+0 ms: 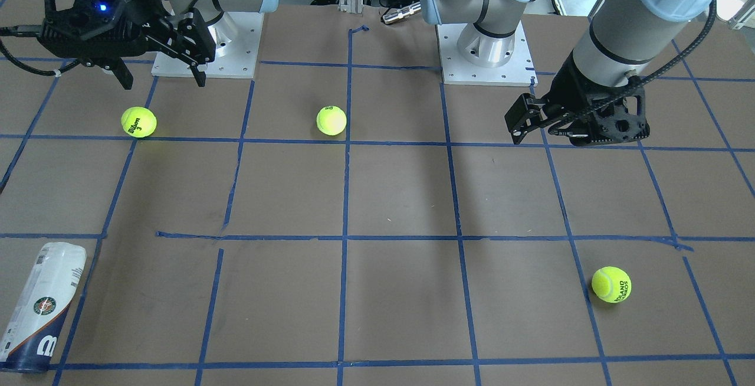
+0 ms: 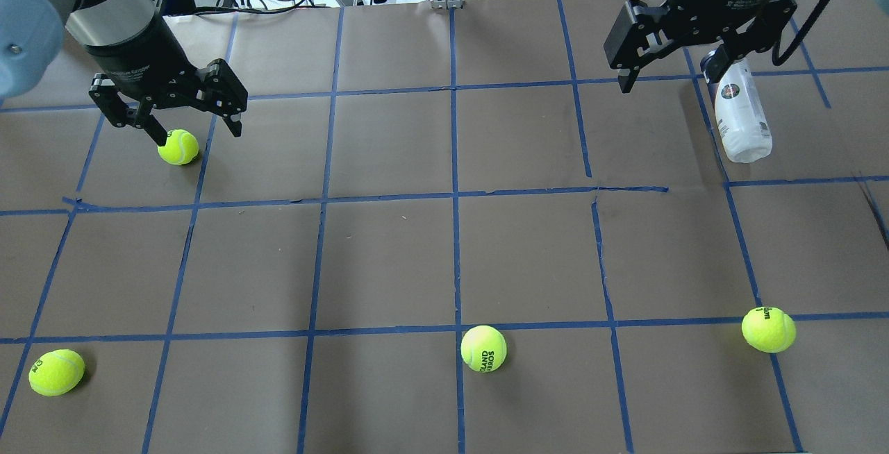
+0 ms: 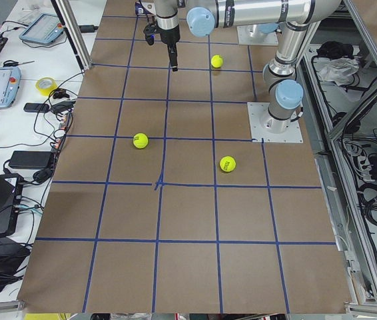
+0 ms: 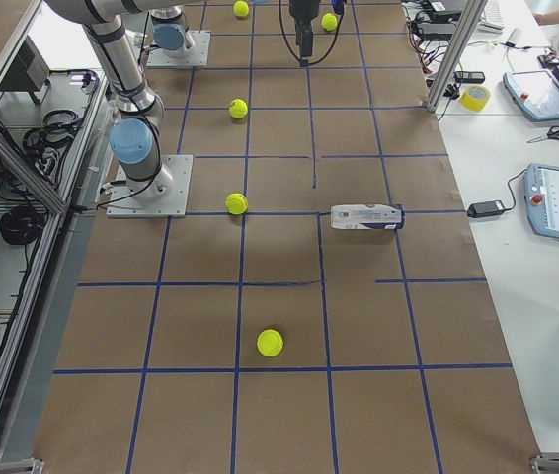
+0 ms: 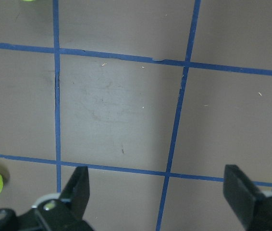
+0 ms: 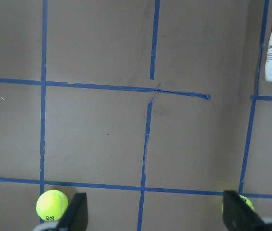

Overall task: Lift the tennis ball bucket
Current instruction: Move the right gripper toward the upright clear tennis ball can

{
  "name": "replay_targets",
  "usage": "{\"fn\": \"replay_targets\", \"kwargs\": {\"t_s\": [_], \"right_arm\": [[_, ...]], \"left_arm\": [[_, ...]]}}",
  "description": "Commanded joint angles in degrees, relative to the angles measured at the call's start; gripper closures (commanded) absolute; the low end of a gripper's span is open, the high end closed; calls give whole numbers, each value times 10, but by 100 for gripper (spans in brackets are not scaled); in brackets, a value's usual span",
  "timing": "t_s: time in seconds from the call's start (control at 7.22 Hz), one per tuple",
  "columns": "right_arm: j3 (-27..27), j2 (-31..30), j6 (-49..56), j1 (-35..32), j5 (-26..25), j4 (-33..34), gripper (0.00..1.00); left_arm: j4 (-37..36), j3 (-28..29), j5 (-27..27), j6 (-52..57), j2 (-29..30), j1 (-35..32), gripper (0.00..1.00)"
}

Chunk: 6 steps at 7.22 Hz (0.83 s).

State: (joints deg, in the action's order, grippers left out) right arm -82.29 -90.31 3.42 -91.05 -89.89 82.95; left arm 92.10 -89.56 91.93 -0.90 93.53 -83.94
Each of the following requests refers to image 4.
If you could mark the white blue tennis ball can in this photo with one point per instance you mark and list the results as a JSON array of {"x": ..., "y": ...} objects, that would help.
[{"x": 367, "y": 216}]

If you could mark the tennis ball far right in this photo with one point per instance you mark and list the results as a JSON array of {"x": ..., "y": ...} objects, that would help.
[{"x": 329, "y": 22}]

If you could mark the tennis ball far left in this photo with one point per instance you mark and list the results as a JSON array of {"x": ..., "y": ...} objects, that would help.
[{"x": 241, "y": 9}]

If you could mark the tennis ball mid table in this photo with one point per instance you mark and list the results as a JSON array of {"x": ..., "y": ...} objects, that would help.
[{"x": 238, "y": 108}]

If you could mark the tennis ball beside near base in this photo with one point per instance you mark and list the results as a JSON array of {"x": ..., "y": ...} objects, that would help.
[{"x": 236, "y": 204}]

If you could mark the black phone device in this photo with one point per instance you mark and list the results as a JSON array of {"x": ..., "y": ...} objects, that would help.
[{"x": 469, "y": 77}]

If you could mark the yellow tape roll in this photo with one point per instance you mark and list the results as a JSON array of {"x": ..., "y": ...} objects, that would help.
[{"x": 475, "y": 98}]

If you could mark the upper blue teach pendant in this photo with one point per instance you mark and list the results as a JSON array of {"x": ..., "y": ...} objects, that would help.
[{"x": 535, "y": 92}]

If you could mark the black power adapter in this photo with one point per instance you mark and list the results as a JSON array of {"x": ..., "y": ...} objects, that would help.
[{"x": 483, "y": 209}]

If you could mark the grey control box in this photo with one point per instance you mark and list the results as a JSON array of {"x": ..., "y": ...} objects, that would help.
[{"x": 28, "y": 73}]

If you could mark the brown paper table mat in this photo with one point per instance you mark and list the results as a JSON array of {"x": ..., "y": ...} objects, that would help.
[{"x": 394, "y": 359}]

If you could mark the aluminium frame post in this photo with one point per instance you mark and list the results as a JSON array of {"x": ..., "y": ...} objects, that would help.
[{"x": 466, "y": 26}]

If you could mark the black handled scissors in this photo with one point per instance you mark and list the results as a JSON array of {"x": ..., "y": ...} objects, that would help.
[{"x": 551, "y": 134}]

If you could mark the tennis ball nearest camera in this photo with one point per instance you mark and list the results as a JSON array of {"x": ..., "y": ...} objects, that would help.
[{"x": 270, "y": 342}]

